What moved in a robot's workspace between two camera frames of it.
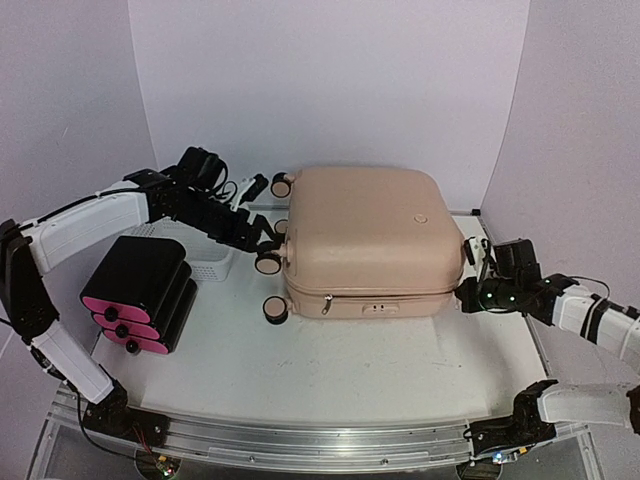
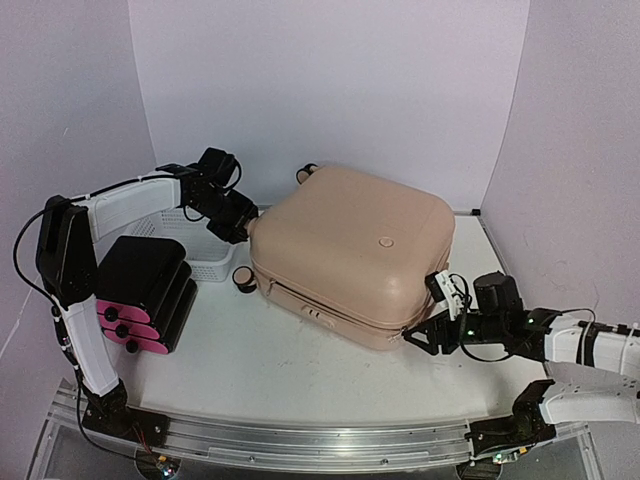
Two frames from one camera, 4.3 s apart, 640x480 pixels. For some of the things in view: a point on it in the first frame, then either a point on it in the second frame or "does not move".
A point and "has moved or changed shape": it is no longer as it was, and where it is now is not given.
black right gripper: (469, 300) → (432, 330)
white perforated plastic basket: (207, 259) does not move
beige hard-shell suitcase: (365, 243) has moved or changed shape
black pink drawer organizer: (142, 293) does not move
